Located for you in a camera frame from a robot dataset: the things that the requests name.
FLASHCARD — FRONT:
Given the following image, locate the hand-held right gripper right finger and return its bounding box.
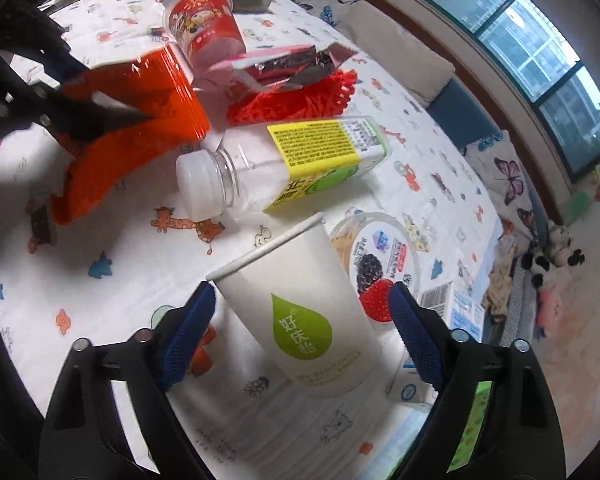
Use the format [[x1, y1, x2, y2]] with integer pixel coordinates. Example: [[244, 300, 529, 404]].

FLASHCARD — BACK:
[[387, 281, 566, 480]]

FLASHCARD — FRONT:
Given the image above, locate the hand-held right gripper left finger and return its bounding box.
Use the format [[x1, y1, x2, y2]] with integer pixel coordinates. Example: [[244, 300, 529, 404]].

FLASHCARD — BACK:
[[39, 282, 217, 480]]

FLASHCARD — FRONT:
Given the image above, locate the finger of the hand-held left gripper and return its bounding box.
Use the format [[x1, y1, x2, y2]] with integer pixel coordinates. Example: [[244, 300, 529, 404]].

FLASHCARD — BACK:
[[45, 85, 153, 123], [55, 114, 127, 145]]

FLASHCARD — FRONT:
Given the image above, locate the orange plastic wrapper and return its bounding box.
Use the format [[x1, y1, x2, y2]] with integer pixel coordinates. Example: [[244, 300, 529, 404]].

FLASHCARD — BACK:
[[50, 45, 211, 226]]

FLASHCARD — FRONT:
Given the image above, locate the round berry yogurt tub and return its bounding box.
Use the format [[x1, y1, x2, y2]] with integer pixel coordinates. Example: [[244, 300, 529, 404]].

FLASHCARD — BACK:
[[328, 212, 421, 326]]

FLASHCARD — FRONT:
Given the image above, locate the white paper cup green drop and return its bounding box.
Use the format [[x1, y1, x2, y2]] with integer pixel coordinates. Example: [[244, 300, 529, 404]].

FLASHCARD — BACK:
[[205, 212, 383, 400]]

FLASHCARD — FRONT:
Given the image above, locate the red printed plastic cup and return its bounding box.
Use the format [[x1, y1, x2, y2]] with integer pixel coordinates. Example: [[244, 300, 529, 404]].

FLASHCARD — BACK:
[[162, 0, 247, 68]]

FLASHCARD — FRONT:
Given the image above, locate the clear bottle yellow label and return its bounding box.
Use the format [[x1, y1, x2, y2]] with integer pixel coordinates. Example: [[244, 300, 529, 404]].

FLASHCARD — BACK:
[[176, 116, 392, 222]]

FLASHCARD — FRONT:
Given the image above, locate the pink foil snack wrapper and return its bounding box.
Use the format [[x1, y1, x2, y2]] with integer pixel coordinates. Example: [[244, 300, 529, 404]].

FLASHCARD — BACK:
[[192, 42, 361, 93]]

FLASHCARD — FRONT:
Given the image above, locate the white blue milk carton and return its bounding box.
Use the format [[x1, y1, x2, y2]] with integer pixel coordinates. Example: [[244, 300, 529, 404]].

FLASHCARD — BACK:
[[387, 280, 486, 406]]

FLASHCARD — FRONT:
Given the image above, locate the beige crumpled cloth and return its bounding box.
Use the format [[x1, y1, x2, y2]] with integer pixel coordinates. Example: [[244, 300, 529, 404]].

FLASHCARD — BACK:
[[482, 235, 521, 316]]

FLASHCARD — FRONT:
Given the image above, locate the animal printed white blanket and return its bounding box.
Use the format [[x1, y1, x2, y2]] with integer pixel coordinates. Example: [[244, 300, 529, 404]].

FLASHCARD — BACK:
[[0, 0, 511, 480]]

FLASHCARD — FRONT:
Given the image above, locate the pink plush toy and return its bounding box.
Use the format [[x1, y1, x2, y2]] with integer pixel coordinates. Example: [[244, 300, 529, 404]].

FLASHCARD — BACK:
[[535, 280, 562, 341]]

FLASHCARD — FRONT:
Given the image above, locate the black white plush toy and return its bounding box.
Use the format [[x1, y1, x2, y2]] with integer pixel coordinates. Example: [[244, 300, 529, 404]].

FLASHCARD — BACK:
[[522, 220, 586, 286]]

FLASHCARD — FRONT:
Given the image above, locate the white butterfly pillow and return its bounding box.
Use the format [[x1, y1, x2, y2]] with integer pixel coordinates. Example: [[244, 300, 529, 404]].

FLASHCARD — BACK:
[[462, 130, 551, 241]]

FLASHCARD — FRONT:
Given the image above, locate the blue cushion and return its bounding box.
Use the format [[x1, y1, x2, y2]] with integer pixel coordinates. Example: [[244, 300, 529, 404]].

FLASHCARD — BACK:
[[425, 77, 501, 151]]

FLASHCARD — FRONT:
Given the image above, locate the green plastic item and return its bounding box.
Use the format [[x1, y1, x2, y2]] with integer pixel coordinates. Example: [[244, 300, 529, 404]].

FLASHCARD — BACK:
[[570, 160, 600, 222]]

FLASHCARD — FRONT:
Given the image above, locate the blue butterfly pillow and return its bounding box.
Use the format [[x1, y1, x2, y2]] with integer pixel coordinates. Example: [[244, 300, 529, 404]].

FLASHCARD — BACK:
[[280, 0, 371, 31]]

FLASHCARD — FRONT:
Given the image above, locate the brown wooden headboard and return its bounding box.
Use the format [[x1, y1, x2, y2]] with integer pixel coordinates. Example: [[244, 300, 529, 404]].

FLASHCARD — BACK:
[[370, 0, 576, 196]]

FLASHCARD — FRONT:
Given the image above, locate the beige pillow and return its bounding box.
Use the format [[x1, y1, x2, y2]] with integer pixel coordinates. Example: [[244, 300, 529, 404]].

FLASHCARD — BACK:
[[345, 0, 456, 106]]

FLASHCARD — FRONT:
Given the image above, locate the green framed window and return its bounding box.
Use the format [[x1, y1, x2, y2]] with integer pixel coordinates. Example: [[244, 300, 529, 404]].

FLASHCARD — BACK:
[[410, 0, 600, 181]]

